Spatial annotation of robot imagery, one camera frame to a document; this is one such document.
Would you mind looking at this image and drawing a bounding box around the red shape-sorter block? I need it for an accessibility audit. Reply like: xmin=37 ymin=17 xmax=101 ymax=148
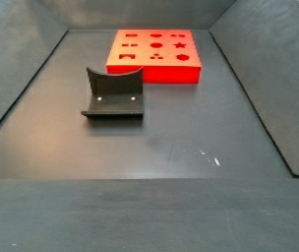
xmin=106 ymin=30 xmax=201 ymax=84

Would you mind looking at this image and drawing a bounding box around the black curved holder stand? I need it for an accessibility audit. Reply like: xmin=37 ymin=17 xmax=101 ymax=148
xmin=81 ymin=68 xmax=144 ymax=118

